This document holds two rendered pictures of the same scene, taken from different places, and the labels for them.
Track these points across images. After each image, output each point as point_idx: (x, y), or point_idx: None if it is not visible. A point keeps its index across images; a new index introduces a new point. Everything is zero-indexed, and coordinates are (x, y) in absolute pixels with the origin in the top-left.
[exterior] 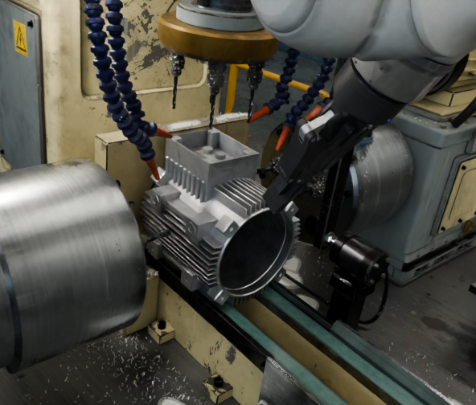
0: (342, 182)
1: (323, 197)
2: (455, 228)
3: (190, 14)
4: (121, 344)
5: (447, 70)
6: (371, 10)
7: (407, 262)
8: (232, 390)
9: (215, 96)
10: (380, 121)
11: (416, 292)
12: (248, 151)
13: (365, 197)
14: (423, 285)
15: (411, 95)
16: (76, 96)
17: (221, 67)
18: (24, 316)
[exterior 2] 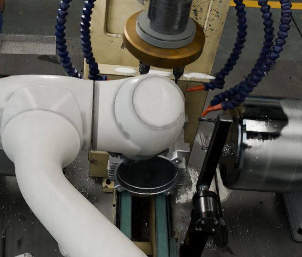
0: (214, 160)
1: (203, 162)
2: None
3: (136, 25)
4: (84, 180)
5: (140, 156)
6: None
7: None
8: None
9: None
10: (130, 158)
11: (301, 252)
12: None
13: (249, 173)
14: None
15: (129, 157)
16: (100, 32)
17: (144, 63)
18: None
